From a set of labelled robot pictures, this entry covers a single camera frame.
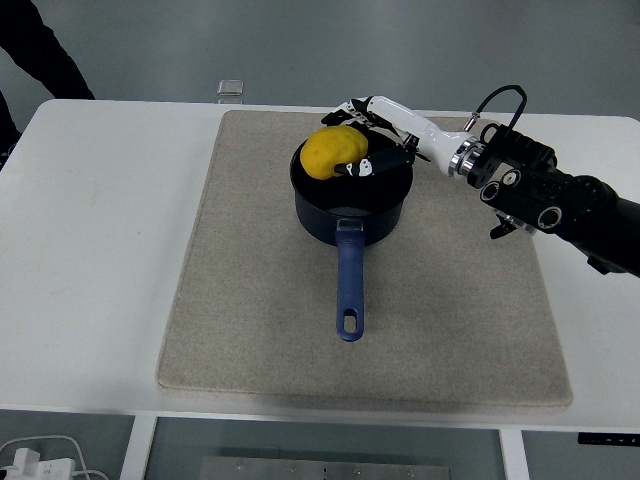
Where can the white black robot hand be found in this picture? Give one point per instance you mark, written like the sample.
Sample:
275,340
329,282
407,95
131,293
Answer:
430,135

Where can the yellow potato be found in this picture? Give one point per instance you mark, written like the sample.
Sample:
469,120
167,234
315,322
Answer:
330,150

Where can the small clear floor box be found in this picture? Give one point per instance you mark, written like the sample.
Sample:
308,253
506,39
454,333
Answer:
231,87

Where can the beige fabric mat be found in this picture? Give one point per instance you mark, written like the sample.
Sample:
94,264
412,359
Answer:
260,310

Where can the white table leg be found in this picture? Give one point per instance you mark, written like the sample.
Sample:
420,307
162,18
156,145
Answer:
514,455
137,447

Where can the grey metal plate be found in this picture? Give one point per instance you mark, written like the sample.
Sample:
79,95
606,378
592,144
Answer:
325,470

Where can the black table control panel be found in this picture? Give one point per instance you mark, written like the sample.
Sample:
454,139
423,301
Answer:
609,438

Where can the person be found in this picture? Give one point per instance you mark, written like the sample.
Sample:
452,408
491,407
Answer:
47,55

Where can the white power adapter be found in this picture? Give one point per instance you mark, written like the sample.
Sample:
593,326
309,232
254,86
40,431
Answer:
35,465

